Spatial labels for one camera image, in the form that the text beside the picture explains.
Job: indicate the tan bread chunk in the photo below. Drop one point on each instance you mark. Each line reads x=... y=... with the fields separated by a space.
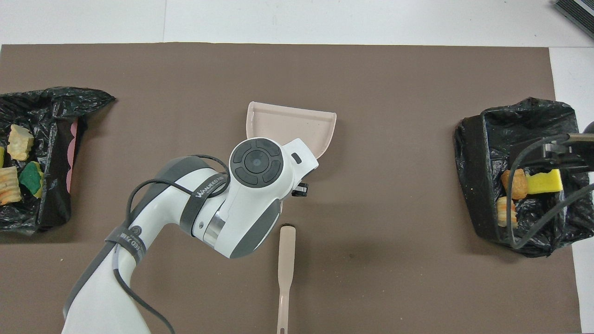
x=20 y=141

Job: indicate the small golden croissant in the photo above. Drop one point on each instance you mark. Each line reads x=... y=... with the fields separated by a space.
x=503 y=213

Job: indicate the black ribbed panel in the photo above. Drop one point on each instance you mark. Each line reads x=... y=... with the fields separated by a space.
x=577 y=13

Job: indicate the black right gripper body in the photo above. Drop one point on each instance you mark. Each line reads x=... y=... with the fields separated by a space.
x=573 y=162

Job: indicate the striped orange croissant piece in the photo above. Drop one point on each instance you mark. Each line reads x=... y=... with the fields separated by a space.
x=9 y=185

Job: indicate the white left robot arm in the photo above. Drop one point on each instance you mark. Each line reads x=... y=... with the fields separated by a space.
x=250 y=199

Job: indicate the pink bin with black bag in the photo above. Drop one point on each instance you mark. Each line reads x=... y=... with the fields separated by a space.
x=46 y=116

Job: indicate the beige hand brush black bristles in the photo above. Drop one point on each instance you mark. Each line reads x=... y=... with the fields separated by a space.
x=286 y=260

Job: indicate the beige plastic dustpan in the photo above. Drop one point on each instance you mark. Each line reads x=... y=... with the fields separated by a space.
x=292 y=123

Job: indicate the brown table mat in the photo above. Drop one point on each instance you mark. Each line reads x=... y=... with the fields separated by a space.
x=371 y=278

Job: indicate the bin lined with black bag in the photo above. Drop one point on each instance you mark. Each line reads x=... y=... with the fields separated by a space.
x=487 y=185

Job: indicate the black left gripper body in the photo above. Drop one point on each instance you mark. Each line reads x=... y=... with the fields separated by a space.
x=300 y=189

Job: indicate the notched yellow sponge piece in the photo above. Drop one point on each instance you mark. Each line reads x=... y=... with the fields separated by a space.
x=545 y=183

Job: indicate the brown round bun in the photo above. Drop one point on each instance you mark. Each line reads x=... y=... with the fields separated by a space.
x=519 y=185

